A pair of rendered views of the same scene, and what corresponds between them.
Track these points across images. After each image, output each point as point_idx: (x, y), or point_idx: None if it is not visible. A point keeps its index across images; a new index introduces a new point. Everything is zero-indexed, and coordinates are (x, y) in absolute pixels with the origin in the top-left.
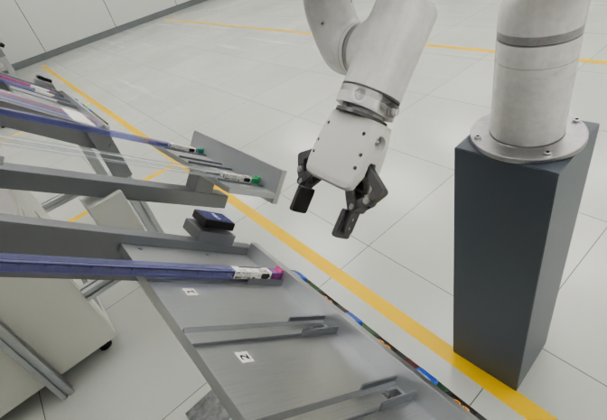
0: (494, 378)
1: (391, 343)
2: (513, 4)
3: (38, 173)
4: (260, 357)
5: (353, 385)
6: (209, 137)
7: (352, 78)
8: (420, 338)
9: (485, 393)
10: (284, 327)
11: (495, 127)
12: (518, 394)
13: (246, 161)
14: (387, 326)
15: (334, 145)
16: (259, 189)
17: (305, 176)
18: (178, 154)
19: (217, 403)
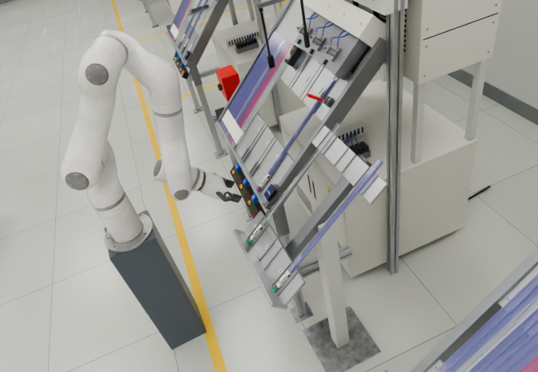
0: (200, 312)
1: (234, 350)
2: (118, 183)
3: (332, 189)
4: (265, 145)
5: (251, 152)
6: (263, 285)
7: (195, 169)
8: (217, 346)
9: (209, 307)
10: (260, 162)
11: (139, 226)
12: (196, 302)
13: (248, 250)
14: (230, 362)
15: (214, 179)
16: (249, 230)
17: (229, 192)
18: (283, 254)
19: (357, 350)
